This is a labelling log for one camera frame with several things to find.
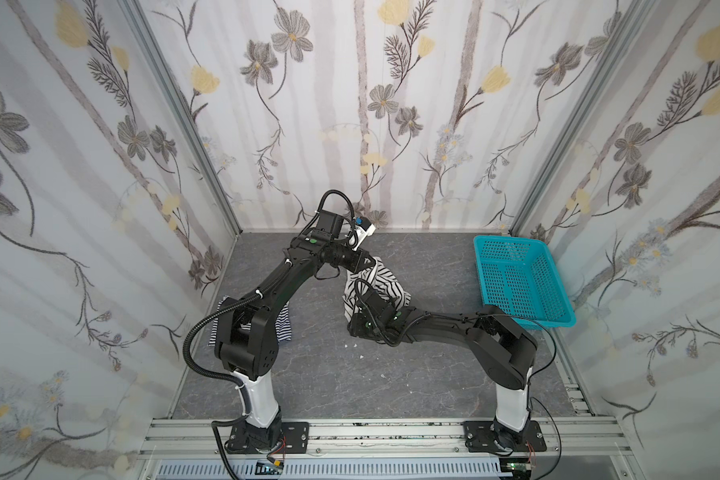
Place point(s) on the white slotted cable duct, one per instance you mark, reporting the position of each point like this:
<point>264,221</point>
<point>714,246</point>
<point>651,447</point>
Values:
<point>357,468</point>

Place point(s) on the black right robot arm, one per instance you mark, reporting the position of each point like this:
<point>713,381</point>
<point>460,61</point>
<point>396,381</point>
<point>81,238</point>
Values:
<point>503,348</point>

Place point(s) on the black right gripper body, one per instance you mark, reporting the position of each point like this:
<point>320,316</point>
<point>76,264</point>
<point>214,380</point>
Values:
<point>367,302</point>

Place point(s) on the teal plastic basket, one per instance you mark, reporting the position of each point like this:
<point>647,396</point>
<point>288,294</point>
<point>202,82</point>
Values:
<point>520,277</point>

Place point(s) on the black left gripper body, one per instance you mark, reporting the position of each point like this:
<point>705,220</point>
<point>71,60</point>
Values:
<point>357,262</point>

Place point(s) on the aluminium mounting rail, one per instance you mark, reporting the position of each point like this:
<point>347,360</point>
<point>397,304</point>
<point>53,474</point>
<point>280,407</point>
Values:
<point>358,438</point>

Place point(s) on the black white striped tank top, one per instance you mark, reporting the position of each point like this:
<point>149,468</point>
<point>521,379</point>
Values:
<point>382,280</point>

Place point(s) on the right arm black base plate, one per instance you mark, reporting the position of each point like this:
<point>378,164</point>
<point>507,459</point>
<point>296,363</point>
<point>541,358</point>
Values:
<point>486,435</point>

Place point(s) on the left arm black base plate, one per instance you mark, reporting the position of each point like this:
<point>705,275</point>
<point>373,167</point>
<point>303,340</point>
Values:
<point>288,437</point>

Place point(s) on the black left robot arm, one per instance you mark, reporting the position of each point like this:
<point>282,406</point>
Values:
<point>246,342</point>

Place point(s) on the blue white striped tank top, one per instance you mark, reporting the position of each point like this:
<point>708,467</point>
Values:
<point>283,327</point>

